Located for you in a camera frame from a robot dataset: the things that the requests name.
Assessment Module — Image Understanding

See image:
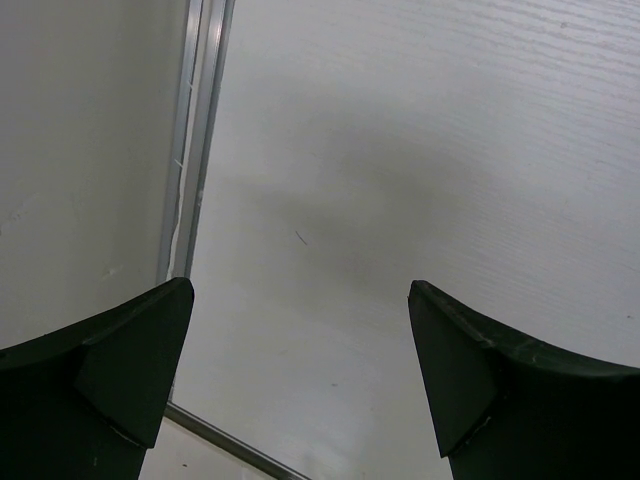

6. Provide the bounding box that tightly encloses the front aluminium rail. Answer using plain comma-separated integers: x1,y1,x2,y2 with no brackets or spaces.
164,402,308,480

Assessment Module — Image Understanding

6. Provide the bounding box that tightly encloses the left aluminium rail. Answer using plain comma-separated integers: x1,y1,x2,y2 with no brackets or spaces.
156,0,235,283

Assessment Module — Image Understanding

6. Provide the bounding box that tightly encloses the aluminium rail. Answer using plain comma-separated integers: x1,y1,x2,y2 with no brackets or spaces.
156,0,235,283
164,402,308,480

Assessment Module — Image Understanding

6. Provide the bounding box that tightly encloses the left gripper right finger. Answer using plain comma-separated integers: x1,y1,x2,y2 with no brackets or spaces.
408,280,639,479

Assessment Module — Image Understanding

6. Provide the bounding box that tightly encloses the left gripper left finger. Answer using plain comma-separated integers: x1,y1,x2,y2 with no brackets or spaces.
1,278,194,479

